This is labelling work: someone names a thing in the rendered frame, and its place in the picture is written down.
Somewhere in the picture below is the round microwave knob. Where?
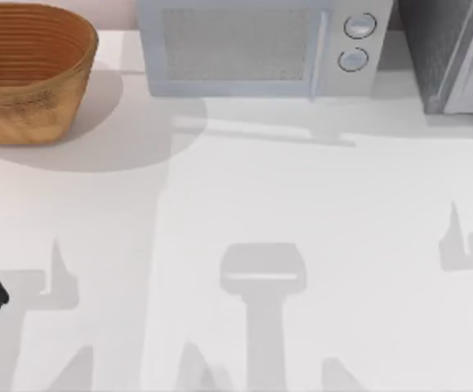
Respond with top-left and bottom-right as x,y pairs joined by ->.
337,46 -> 370,74
342,11 -> 378,40

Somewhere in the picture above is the microwave door handle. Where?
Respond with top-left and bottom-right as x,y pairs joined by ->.
310,11 -> 329,101

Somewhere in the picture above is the brown woven basket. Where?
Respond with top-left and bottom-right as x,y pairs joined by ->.
0,2 -> 100,145

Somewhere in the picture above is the pale microwave oven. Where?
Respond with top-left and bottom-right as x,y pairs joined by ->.
134,0 -> 396,101

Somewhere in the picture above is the microwave door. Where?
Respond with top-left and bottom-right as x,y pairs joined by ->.
136,0 -> 329,99

